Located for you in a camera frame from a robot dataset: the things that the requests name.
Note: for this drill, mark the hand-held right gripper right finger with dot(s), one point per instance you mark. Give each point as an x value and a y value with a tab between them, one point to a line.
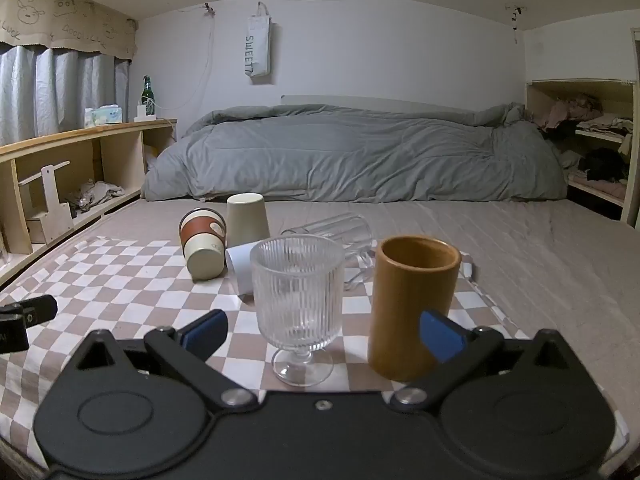
440	335

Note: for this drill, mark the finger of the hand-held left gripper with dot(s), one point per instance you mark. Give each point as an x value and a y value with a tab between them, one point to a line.
35	309

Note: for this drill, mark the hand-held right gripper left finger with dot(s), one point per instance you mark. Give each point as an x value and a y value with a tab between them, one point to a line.
205	331

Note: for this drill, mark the brown wooden cup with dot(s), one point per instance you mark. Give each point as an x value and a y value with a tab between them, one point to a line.
410	310

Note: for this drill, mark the white paper cup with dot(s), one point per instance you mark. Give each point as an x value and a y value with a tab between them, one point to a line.
240	265

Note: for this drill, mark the beige plastic cup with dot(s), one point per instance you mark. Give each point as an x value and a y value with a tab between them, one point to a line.
247	220

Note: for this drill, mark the brown white checkered cloth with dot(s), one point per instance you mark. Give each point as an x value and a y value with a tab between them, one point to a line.
125	285

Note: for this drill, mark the ribbed clear glass goblet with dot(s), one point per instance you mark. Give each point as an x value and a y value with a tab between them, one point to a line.
297	285

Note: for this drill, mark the wooden stand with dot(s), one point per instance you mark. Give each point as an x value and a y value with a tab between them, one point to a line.
52	205

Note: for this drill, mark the beige crumpled cloth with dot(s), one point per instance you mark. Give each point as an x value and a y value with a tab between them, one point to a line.
97	194

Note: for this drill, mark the clear glass mug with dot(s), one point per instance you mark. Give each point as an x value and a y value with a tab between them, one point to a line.
345	232

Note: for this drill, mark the long wooden shelf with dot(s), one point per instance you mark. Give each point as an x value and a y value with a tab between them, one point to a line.
125	132

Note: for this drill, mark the grey duvet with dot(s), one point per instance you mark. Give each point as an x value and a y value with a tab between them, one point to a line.
350	155

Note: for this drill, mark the tissue pack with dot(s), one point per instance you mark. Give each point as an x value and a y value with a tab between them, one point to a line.
104	116

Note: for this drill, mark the grey curtain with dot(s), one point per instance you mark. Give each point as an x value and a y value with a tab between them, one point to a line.
60	95

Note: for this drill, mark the folded pink cloth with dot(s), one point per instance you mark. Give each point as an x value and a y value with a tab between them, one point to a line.
600	187

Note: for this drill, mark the white charger box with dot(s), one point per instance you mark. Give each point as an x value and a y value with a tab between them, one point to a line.
144	112

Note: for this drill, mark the black clothes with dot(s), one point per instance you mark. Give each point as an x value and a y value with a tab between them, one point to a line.
605	165

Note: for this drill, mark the green glass bottle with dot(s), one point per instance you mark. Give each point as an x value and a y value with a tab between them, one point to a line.
147	97

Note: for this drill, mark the pile of pink clothes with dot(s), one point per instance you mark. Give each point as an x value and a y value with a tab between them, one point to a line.
575	110

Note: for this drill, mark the white hanging bag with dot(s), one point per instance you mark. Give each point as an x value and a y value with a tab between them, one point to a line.
259	45

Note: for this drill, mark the doodled paper valance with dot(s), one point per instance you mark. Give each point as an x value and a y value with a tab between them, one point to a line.
65	17

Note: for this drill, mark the tall wooden shelf unit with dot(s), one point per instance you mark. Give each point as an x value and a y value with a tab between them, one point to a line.
555	55

